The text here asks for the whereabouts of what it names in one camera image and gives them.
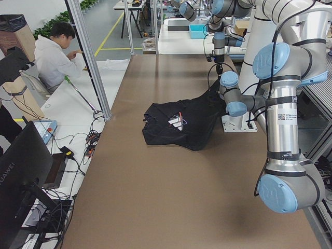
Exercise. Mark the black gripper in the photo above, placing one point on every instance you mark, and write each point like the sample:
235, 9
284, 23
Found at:
219, 59

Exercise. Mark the black graphic t-shirt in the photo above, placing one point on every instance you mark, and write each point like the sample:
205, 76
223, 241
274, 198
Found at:
187, 123

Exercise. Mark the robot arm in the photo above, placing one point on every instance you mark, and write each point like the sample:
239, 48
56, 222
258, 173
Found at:
221, 27
289, 182

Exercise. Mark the blue plastic tray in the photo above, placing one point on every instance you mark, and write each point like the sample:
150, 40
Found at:
198, 31

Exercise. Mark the white central robot column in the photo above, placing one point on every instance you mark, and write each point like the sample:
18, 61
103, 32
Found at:
281, 67

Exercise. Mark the white cloth on table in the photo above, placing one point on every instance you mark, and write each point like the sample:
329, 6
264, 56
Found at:
116, 65

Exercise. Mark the metal reacher grabber tool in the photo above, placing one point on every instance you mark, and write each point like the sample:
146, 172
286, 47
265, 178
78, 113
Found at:
95, 111

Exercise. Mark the red black usb hub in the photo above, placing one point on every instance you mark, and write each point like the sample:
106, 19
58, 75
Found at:
91, 142

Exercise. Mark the seated person in hoodie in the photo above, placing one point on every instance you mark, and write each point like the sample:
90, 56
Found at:
52, 63

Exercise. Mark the black power adapter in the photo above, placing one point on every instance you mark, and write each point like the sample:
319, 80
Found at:
69, 153

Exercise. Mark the teach pendant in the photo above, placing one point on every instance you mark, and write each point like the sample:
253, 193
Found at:
46, 129

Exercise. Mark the cardboard box with bag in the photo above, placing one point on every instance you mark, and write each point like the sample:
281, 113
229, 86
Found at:
18, 44

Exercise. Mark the black Huawei monitor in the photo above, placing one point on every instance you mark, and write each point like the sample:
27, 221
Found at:
24, 168

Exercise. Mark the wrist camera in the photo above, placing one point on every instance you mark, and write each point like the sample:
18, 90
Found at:
210, 57

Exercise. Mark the aluminium frame post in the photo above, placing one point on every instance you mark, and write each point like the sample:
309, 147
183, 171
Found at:
77, 19

